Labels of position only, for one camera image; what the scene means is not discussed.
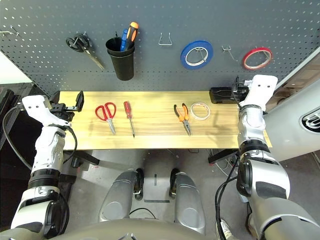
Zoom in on blue handled screwdriver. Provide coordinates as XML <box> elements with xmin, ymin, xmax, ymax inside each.
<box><xmin>120</xmin><ymin>28</ymin><xmax>129</xmax><ymax>52</ymax></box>

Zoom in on silver robot leg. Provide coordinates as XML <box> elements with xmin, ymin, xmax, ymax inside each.
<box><xmin>98</xmin><ymin>167</ymin><xmax>145</xmax><ymax>223</ymax></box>
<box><xmin>169</xmin><ymin>167</ymin><xmax>207</xmax><ymax>236</ymax></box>

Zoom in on black handled scissors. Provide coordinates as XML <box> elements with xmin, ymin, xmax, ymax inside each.
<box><xmin>65</xmin><ymin>31</ymin><xmax>105</xmax><ymax>71</ymax></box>

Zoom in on orange black handled screwdriver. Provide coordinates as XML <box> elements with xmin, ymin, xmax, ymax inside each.
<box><xmin>124</xmin><ymin>21</ymin><xmax>140</xmax><ymax>51</ymax></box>

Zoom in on black wheeled flight case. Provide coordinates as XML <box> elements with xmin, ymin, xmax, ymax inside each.
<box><xmin>0</xmin><ymin>82</ymin><xmax>42</xmax><ymax>176</ymax></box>

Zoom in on white tape roll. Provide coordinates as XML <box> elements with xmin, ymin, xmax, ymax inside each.
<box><xmin>190</xmin><ymin>101</ymin><xmax>211</xmax><ymax>122</ymax></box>

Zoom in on silver wire loop hook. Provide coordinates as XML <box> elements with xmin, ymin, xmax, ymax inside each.
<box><xmin>158</xmin><ymin>32</ymin><xmax>174</xmax><ymax>46</ymax></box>

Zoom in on white sneaker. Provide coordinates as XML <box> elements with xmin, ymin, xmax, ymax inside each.
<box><xmin>216</xmin><ymin>218</ymin><xmax>234</xmax><ymax>240</ymax></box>

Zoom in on silver left robot leg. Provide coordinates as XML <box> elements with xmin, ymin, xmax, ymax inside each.
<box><xmin>98</xmin><ymin>167</ymin><xmax>145</xmax><ymax>223</ymax></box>

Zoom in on blue tape roll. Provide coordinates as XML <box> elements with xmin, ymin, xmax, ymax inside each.
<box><xmin>180</xmin><ymin>39</ymin><xmax>214</xmax><ymax>70</ymax></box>

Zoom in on red clear handled screwdriver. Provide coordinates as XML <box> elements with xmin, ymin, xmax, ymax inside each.
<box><xmin>123</xmin><ymin>100</ymin><xmax>136</xmax><ymax>138</ymax></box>

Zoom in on large white grey machine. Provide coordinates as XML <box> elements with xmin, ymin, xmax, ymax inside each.
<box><xmin>259</xmin><ymin>79</ymin><xmax>320</xmax><ymax>162</ymax></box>

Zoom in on grey robot torso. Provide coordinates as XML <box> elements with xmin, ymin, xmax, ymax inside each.
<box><xmin>44</xmin><ymin>218</ymin><xmax>216</xmax><ymax>240</ymax></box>

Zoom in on black cup holder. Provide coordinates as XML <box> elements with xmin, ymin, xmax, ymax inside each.
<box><xmin>105</xmin><ymin>37</ymin><xmax>136</xmax><ymax>82</ymax></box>

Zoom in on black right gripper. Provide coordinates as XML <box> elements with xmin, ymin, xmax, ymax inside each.
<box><xmin>231</xmin><ymin>75</ymin><xmax>251</xmax><ymax>103</ymax></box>

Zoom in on black ribbed plastic case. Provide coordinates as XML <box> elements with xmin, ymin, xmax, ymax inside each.
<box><xmin>0</xmin><ymin>88</ymin><xmax>20</xmax><ymax>143</ymax></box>

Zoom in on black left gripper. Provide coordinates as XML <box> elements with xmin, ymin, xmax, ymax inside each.
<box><xmin>49</xmin><ymin>90</ymin><xmax>85</xmax><ymax>123</ymax></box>

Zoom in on black flat tool case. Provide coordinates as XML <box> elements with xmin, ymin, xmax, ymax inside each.
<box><xmin>209</xmin><ymin>86</ymin><xmax>238</xmax><ymax>105</ymax></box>

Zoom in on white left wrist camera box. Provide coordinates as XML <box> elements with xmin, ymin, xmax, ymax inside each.
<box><xmin>21</xmin><ymin>94</ymin><xmax>70</xmax><ymax>126</ymax></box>

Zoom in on dark grey pegboard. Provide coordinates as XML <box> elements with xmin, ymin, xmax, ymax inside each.
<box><xmin>0</xmin><ymin>0</ymin><xmax>320</xmax><ymax>92</ymax></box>

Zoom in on red tape roll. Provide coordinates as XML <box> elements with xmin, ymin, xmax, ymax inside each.
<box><xmin>241</xmin><ymin>46</ymin><xmax>274</xmax><ymax>71</ymax></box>

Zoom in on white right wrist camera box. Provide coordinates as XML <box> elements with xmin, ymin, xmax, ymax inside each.
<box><xmin>238</xmin><ymin>74</ymin><xmax>279</xmax><ymax>110</ymax></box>

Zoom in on silver peg hook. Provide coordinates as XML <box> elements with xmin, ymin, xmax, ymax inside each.
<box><xmin>221</xmin><ymin>44</ymin><xmax>238</xmax><ymax>63</ymax></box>
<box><xmin>195</xmin><ymin>47</ymin><xmax>209</xmax><ymax>62</ymax></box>

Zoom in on red handled scissors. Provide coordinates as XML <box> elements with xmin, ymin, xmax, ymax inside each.
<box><xmin>94</xmin><ymin>101</ymin><xmax>117</xmax><ymax>136</ymax></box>

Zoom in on orange black needle-nose pliers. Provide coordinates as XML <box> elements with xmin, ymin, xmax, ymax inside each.
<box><xmin>173</xmin><ymin>102</ymin><xmax>192</xmax><ymax>137</ymax></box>

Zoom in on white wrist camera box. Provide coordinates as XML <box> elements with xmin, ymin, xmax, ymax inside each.
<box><xmin>238</xmin><ymin>74</ymin><xmax>279</xmax><ymax>110</ymax></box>
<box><xmin>21</xmin><ymin>94</ymin><xmax>70</xmax><ymax>126</ymax></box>

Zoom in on white floor cables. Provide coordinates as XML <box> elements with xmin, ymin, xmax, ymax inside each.
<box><xmin>212</xmin><ymin>149</ymin><xmax>238</xmax><ymax>176</ymax></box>

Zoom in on black table bracket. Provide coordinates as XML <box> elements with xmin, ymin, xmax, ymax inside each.
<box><xmin>71</xmin><ymin>149</ymin><xmax>100</xmax><ymax>168</ymax></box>
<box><xmin>208</xmin><ymin>148</ymin><xmax>241</xmax><ymax>165</ymax></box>

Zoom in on silver right robot leg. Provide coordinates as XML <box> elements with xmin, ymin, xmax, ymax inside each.
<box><xmin>169</xmin><ymin>167</ymin><xmax>207</xmax><ymax>236</ymax></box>

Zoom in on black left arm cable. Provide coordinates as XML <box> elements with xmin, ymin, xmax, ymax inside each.
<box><xmin>2</xmin><ymin>106</ymin><xmax>78</xmax><ymax>171</ymax></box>

